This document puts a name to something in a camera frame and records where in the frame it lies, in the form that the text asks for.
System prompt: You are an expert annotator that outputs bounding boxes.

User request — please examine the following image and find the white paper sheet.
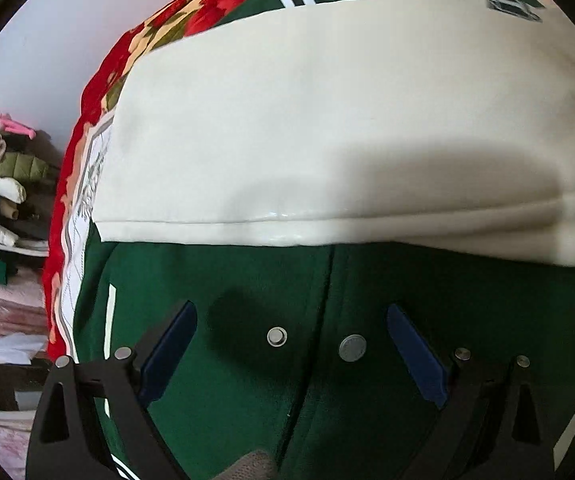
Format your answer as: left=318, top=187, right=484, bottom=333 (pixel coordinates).
left=0, top=332, right=48, bottom=363

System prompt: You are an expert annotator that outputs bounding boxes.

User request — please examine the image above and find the red floral blanket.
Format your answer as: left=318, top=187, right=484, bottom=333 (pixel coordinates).
left=42, top=0, right=518, bottom=361

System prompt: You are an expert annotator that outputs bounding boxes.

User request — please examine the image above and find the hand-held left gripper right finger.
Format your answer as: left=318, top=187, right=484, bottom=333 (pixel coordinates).
left=386, top=303, right=554, bottom=480

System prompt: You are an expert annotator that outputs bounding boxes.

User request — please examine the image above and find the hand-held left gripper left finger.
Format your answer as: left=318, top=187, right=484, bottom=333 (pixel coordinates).
left=25, top=300, right=198, bottom=480

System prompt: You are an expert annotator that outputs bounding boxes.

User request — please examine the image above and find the green and cream varsity jacket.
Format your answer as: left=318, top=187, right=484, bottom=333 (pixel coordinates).
left=70, top=0, right=575, bottom=480

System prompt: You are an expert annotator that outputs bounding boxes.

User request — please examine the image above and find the pink quilted bedding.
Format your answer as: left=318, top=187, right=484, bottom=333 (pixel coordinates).
left=0, top=265, right=51, bottom=346

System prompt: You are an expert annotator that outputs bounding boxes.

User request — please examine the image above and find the pile of folded clothes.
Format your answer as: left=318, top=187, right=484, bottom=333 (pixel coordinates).
left=0, top=107, right=63, bottom=286

